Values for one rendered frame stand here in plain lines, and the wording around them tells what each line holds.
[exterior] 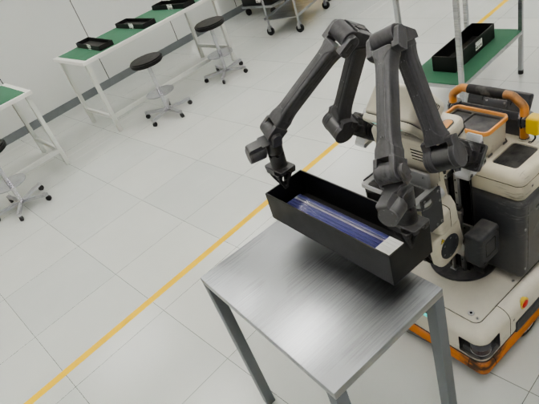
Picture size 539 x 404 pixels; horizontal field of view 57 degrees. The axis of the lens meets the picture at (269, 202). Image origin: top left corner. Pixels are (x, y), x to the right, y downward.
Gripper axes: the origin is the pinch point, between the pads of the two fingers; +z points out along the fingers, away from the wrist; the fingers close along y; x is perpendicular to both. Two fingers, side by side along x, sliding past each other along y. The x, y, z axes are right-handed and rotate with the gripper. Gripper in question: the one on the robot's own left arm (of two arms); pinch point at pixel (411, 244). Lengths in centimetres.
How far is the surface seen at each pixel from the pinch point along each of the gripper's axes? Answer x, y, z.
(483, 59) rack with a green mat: 223, -125, 54
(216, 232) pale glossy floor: 15, -188, 94
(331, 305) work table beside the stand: -21.2, -15.1, 16.7
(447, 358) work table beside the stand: 2.3, 6.2, 48.0
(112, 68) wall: 115, -598, 68
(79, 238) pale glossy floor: -54, -285, 95
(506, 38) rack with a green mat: 257, -128, 53
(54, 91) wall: 33, -588, 62
